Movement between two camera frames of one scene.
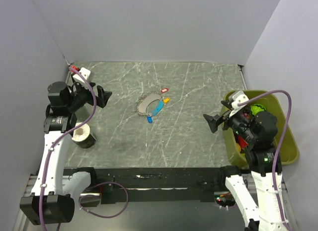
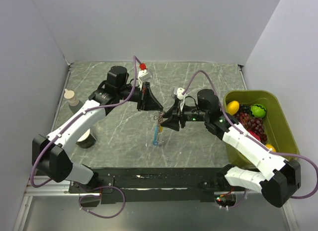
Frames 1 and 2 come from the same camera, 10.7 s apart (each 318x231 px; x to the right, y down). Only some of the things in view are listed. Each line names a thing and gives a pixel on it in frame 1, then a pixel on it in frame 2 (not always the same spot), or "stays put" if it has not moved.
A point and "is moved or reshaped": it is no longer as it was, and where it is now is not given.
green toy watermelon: x=257 y=108 stays put
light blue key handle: x=161 y=104 → x=155 y=141
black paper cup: x=82 y=137 stays put
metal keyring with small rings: x=146 y=99 is moved or reshaped
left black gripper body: x=79 y=99 → x=140 y=103
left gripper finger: x=103 y=96 → x=150 y=103
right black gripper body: x=238 y=122 → x=181 y=114
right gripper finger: x=213 y=122 → x=172 y=122
